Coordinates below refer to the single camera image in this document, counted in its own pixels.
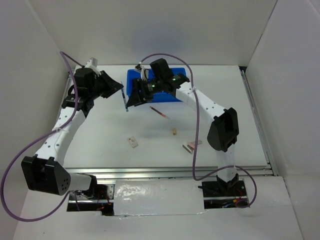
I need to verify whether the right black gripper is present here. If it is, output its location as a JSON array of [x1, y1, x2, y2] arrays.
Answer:
[[126, 77, 163, 108]]

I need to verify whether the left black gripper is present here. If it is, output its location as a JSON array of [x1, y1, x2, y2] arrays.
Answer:
[[88, 70, 124, 100]]

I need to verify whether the blue pen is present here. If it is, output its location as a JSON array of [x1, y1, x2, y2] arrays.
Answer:
[[120, 81, 129, 113]]

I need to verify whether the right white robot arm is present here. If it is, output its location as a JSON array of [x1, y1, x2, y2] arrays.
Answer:
[[126, 58, 239, 196]]

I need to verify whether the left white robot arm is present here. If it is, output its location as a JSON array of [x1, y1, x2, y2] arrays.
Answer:
[[21, 67, 124, 200]]

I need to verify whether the red pen upper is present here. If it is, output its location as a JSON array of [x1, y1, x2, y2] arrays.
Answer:
[[149, 106, 170, 120]]

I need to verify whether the blue compartment tray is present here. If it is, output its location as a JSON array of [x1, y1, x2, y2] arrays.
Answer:
[[126, 67, 187, 103]]

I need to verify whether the white red eraser pack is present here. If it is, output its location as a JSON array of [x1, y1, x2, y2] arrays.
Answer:
[[127, 136, 139, 148]]

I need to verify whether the pink eraser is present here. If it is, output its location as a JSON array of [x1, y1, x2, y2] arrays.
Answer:
[[187, 142, 195, 151]]

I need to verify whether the white foil cover sheet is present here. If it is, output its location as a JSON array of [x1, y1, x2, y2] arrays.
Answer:
[[113, 179, 205, 216]]

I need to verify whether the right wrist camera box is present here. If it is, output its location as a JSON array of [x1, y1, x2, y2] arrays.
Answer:
[[134, 62, 149, 81]]

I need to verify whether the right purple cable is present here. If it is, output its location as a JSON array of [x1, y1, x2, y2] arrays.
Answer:
[[137, 53, 258, 209]]

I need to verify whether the purple cable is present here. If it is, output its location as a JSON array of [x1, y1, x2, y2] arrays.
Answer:
[[137, 53, 258, 209], [0, 51, 86, 223]]

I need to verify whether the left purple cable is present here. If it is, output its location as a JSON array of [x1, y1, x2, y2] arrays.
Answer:
[[0, 51, 86, 223]]

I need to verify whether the aluminium frame rail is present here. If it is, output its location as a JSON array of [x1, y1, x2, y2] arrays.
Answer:
[[66, 163, 274, 181]]

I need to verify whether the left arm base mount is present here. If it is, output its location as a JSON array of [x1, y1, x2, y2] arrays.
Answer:
[[66, 183, 115, 216]]

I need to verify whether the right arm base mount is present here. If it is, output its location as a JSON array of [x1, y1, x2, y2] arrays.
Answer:
[[198, 180, 249, 210]]

